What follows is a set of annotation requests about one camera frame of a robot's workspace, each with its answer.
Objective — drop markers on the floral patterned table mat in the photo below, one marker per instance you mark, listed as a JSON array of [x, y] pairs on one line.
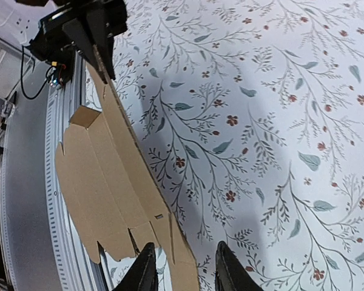
[[250, 115]]

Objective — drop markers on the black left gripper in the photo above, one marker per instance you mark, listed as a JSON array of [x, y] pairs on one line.
[[89, 24]]

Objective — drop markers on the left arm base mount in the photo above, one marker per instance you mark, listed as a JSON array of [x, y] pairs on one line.
[[52, 46]]

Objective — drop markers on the brown cardboard box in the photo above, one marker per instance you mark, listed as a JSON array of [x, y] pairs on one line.
[[109, 191]]

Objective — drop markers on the aluminium front rail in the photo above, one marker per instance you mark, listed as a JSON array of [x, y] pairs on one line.
[[40, 247]]

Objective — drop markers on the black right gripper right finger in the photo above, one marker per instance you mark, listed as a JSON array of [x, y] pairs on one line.
[[230, 274]]

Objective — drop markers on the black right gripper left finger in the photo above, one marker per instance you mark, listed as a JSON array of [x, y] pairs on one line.
[[142, 275]]

